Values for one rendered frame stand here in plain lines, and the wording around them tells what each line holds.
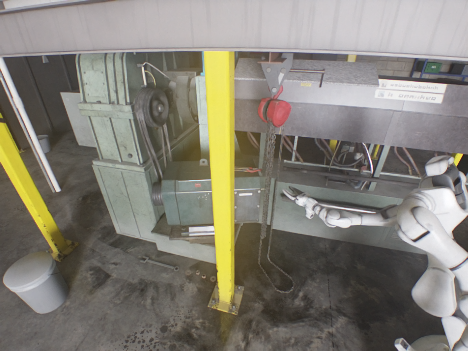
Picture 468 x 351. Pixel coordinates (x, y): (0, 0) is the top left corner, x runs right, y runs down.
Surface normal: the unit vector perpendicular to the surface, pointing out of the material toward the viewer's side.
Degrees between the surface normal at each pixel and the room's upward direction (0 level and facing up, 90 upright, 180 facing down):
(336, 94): 78
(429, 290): 91
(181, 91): 73
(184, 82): 58
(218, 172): 90
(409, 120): 90
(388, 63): 90
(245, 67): 30
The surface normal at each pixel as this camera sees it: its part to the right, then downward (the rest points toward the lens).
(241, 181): 0.06, -0.25
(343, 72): -0.13, -0.49
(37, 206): 0.97, 0.13
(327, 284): 0.00, -0.86
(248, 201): 0.08, 0.52
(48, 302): 0.64, 0.43
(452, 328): -0.80, 0.31
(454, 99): -0.26, 0.31
